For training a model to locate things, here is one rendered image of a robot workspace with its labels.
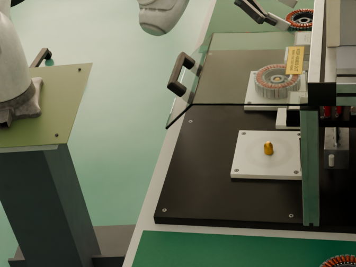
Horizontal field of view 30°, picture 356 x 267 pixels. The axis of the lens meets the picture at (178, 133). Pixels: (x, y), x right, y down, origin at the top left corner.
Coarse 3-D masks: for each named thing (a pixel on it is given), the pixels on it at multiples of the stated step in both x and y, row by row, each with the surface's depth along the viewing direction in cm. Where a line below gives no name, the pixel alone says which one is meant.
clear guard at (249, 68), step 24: (216, 48) 129; (240, 48) 127; (264, 48) 126; (288, 48) 125; (192, 72) 128; (216, 72) 122; (240, 72) 121; (264, 72) 120; (192, 96) 117; (216, 96) 116; (240, 96) 115; (264, 96) 114; (288, 96) 113; (168, 120) 121
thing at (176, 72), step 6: (180, 54) 129; (186, 54) 130; (180, 60) 127; (186, 60) 129; (192, 60) 130; (174, 66) 127; (180, 66) 126; (186, 66) 130; (192, 66) 130; (174, 72) 124; (180, 72) 125; (174, 78) 123; (168, 84) 122; (174, 84) 122; (180, 84) 123; (174, 90) 123; (180, 90) 122; (180, 96) 123
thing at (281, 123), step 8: (280, 112) 140; (288, 112) 134; (296, 112) 134; (320, 112) 136; (344, 112) 134; (280, 120) 138; (288, 120) 135; (296, 120) 135; (320, 120) 134; (328, 120) 133; (336, 120) 133; (344, 120) 132; (352, 120) 132; (280, 128) 137; (288, 128) 137; (296, 128) 136; (336, 128) 135; (336, 136) 136; (336, 144) 137
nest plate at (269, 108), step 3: (246, 108) 160; (249, 108) 160; (252, 108) 160; (255, 108) 160; (258, 108) 160; (261, 108) 160; (264, 108) 159; (267, 108) 159; (270, 108) 159; (273, 108) 159; (276, 108) 159
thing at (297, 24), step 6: (294, 12) 192; (300, 12) 192; (306, 12) 191; (312, 12) 191; (288, 18) 189; (294, 18) 191; (300, 18) 191; (306, 18) 190; (312, 18) 191; (294, 24) 186; (300, 24) 186; (306, 24) 185; (312, 24) 185; (288, 30) 188; (294, 30) 186; (300, 30) 185; (306, 30) 186
